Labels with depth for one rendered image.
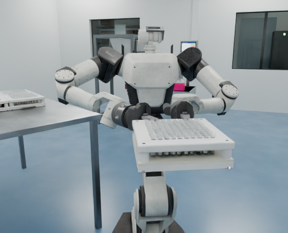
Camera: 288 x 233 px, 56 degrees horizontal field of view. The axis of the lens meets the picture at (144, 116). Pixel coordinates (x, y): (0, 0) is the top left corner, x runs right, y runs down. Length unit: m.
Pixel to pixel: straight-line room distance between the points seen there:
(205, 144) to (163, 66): 0.68
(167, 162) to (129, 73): 0.69
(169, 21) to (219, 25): 1.05
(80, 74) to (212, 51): 4.99
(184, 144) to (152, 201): 0.64
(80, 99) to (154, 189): 0.53
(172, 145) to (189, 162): 0.06
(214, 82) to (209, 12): 4.84
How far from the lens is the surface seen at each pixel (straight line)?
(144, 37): 1.33
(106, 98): 1.07
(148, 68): 1.28
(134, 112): 0.91
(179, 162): 0.69
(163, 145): 0.66
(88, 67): 1.26
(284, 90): 6.16
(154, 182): 1.30
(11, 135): 1.56
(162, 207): 1.29
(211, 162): 0.71
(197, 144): 0.68
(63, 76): 1.16
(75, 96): 1.11
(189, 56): 1.38
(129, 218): 1.93
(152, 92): 1.31
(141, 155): 0.67
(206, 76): 1.33
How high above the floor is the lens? 1.27
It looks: 14 degrees down
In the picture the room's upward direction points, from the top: straight up
